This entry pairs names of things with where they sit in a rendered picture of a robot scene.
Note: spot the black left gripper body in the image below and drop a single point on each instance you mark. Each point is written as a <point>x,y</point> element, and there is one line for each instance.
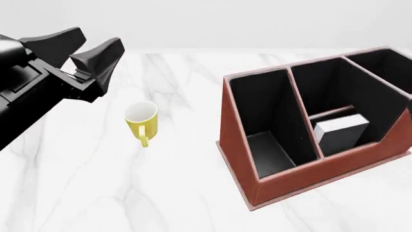
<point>75,85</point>

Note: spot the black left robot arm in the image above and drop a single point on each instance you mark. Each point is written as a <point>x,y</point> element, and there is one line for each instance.
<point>19,113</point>

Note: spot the yellow mug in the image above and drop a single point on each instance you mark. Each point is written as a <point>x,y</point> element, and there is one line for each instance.
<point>145,120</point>

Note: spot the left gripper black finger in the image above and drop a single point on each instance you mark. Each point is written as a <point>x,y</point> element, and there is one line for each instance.
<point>103,60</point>
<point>58,43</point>

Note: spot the red-brown desk caddy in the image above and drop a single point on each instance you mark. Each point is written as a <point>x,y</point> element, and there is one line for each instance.
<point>289,178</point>

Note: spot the grey book with white pages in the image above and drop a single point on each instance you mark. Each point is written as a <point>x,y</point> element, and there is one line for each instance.
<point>341,124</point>

